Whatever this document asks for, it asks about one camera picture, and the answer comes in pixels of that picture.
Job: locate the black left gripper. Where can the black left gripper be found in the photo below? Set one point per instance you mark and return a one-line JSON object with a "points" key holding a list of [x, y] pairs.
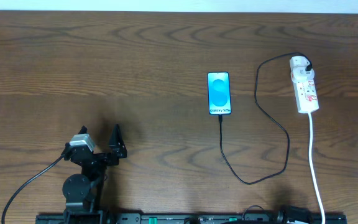
{"points": [[99, 157]]}

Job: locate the blue screen Samsung smartphone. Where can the blue screen Samsung smartphone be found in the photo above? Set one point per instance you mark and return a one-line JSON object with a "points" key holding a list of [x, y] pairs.
{"points": [[219, 95]]}

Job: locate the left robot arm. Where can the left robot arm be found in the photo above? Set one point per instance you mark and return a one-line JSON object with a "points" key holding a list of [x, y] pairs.
{"points": [[83, 191]]}

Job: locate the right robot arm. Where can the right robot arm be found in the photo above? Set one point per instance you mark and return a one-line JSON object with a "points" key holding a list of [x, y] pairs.
{"points": [[292, 214]]}

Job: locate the white power strip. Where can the white power strip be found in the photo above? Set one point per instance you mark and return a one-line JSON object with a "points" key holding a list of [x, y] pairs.
{"points": [[302, 76]]}

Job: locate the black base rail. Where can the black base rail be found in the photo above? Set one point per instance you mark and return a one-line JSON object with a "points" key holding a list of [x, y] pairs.
{"points": [[136, 218]]}

